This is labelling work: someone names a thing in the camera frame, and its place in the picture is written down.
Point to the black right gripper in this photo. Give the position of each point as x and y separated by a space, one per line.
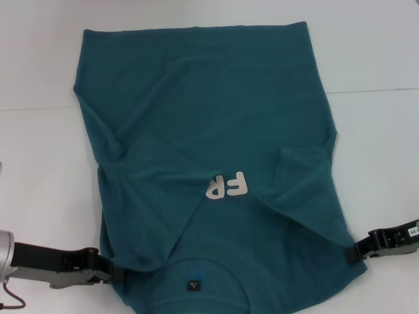
396 240

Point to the teal blue printed t-shirt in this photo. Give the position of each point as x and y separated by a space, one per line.
212 98

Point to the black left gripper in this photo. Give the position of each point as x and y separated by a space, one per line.
54 263

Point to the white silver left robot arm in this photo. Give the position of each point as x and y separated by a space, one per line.
6 255

